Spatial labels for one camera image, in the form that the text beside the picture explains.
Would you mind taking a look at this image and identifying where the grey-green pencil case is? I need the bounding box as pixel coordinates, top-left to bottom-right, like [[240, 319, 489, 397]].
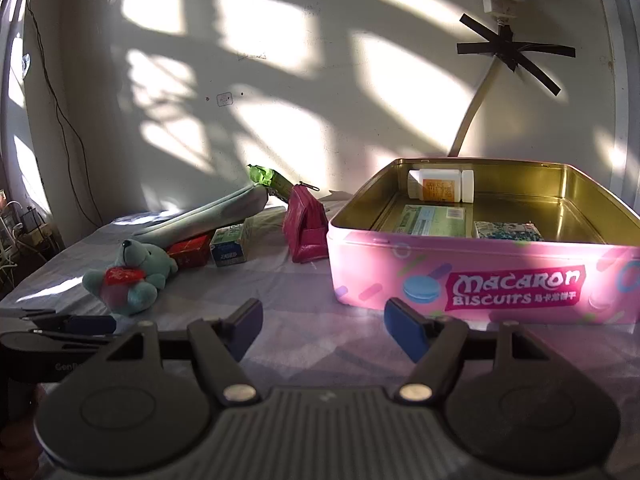
[[131, 184, 271, 240]]

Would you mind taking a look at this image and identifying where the thick white power cord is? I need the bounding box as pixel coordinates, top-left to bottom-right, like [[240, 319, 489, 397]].
[[447, 15, 516, 158]]

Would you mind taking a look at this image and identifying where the window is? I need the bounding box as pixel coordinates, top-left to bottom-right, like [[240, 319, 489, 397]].
[[0, 0, 51, 211]]

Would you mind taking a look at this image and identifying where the green snack packet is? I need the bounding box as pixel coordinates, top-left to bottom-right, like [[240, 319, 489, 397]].
[[247, 164, 297, 201]]

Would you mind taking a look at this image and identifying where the small red box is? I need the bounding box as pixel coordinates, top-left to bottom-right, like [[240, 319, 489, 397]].
[[166, 235, 210, 268]]

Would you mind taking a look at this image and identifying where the beige power strip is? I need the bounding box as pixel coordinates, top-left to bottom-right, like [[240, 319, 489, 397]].
[[14, 207, 55, 248]]

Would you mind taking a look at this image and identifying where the magenta wallet pouch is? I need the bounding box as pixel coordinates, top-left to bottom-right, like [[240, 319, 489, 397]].
[[282, 182, 329, 264]]

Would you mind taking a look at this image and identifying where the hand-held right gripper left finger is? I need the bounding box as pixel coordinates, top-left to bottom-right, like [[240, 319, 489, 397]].
[[82, 298, 264, 407]]

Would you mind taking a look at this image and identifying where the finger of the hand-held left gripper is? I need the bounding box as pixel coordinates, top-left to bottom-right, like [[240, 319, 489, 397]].
[[14, 309, 117, 336], [0, 331, 114, 386]]

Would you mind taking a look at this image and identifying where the teal teddy bear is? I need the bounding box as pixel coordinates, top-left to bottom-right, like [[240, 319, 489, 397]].
[[82, 239, 179, 317]]

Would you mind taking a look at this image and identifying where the black tape cross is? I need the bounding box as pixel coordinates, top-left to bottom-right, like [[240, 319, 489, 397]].
[[456, 14, 577, 97]]

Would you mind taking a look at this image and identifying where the white pill bottle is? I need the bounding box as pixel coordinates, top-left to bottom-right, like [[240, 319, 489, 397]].
[[407, 169, 475, 203]]

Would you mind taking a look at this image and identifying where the pink biscuit tin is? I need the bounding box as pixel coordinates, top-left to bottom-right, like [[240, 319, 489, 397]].
[[326, 157, 640, 325]]

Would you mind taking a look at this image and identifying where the flat green box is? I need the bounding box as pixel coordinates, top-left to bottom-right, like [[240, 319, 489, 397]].
[[392, 204, 473, 238]]

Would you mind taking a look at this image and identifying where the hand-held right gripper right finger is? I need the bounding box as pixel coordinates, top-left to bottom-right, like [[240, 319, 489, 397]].
[[384, 297, 567, 406]]

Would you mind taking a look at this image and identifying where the black wall cable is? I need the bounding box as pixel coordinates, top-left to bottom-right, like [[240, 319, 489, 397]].
[[25, 0, 104, 227]]

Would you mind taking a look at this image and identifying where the green and white carton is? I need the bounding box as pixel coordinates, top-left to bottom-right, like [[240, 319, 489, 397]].
[[210, 222, 256, 267]]

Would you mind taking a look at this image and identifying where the blue-green patterned box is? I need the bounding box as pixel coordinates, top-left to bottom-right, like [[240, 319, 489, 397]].
[[472, 221, 544, 242]]

